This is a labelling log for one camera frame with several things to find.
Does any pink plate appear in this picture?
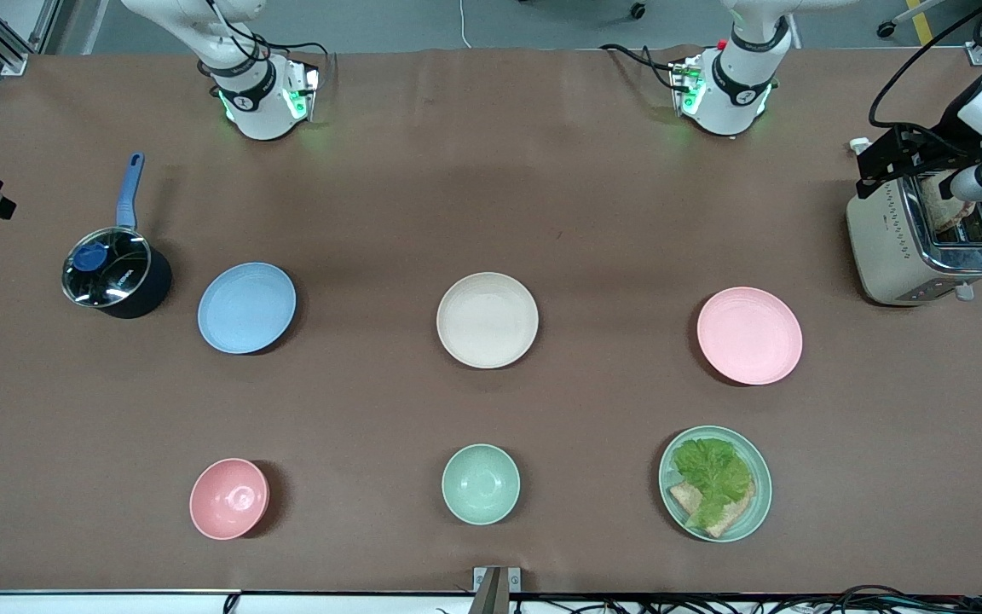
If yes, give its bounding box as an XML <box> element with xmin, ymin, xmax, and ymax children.
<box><xmin>696</xmin><ymin>287</ymin><xmax>804</xmax><ymax>386</ymax></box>

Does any blue plate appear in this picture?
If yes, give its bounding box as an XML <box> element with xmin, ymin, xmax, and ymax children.
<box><xmin>197</xmin><ymin>262</ymin><xmax>297</xmax><ymax>355</ymax></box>

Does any toasted bread slice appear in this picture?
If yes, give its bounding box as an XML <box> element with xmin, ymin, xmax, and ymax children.
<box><xmin>917</xmin><ymin>171</ymin><xmax>978</xmax><ymax>233</ymax></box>

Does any silver beige toaster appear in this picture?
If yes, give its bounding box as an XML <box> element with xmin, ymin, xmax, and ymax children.
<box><xmin>846</xmin><ymin>171</ymin><xmax>982</xmax><ymax>307</ymax></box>

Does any glass pot lid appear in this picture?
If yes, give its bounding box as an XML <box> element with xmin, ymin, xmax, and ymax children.
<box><xmin>61</xmin><ymin>227</ymin><xmax>153</xmax><ymax>307</ymax></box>

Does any green lettuce leaf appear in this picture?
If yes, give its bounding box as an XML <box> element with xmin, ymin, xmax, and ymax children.
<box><xmin>672</xmin><ymin>437</ymin><xmax>754</xmax><ymax>530</ymax></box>

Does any green plate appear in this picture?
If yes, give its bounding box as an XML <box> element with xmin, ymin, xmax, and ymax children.
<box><xmin>658</xmin><ymin>425</ymin><xmax>773</xmax><ymax>543</ymax></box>

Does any brown bread slice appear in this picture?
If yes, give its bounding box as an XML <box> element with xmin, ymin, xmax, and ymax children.
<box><xmin>668</xmin><ymin>480</ymin><xmax>757</xmax><ymax>539</ymax></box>

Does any pink bowl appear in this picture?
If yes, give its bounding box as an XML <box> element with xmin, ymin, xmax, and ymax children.
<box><xmin>189</xmin><ymin>458</ymin><xmax>270</xmax><ymax>541</ymax></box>

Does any beige plate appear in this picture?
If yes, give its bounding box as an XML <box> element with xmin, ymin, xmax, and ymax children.
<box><xmin>436</xmin><ymin>272</ymin><xmax>540</xmax><ymax>369</ymax></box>

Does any green bowl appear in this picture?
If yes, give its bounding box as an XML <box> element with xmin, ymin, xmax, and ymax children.
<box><xmin>442</xmin><ymin>443</ymin><xmax>521</xmax><ymax>525</ymax></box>

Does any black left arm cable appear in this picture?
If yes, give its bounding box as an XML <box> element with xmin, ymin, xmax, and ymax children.
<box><xmin>868</xmin><ymin>0</ymin><xmax>982</xmax><ymax>130</ymax></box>

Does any dark pot with blue handle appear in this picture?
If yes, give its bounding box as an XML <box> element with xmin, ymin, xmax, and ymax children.
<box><xmin>61</xmin><ymin>153</ymin><xmax>174</xmax><ymax>321</ymax></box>

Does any black base cable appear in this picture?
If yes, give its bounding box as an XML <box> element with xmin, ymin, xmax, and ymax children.
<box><xmin>599</xmin><ymin>42</ymin><xmax>681</xmax><ymax>92</ymax></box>

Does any black cable bundle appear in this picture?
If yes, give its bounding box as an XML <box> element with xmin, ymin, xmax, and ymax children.
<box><xmin>508</xmin><ymin>583</ymin><xmax>982</xmax><ymax>614</ymax></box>

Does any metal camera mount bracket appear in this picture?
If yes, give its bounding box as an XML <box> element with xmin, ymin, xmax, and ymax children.
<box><xmin>467</xmin><ymin>566</ymin><xmax>523</xmax><ymax>614</ymax></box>

